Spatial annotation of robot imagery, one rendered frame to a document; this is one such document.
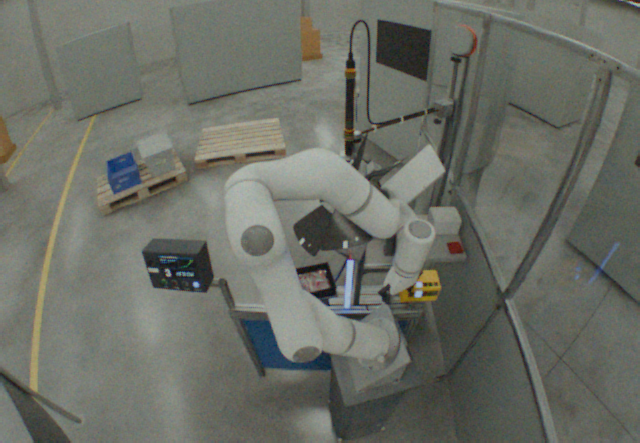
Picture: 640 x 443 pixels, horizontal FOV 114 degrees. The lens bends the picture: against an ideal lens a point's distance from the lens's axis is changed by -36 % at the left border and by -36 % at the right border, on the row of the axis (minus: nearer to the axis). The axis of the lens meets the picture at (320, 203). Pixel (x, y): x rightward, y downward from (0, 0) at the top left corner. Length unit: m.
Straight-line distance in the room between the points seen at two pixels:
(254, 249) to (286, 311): 0.25
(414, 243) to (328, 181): 0.30
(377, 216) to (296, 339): 0.35
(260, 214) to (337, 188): 0.16
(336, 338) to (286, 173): 0.52
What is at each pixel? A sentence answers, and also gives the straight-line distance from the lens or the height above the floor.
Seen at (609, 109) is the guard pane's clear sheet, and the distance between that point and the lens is 1.05.
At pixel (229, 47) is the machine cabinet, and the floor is 1.03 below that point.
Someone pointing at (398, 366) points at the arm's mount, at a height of 1.11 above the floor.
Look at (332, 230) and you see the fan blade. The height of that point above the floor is 1.16.
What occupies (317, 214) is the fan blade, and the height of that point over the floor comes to 1.07.
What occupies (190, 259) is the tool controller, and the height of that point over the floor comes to 1.23.
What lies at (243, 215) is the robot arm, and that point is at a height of 1.76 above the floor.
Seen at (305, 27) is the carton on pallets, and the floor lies 0.96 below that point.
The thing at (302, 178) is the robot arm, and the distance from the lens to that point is 0.58.
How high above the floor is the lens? 2.10
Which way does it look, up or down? 38 degrees down
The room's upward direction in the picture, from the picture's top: 2 degrees counter-clockwise
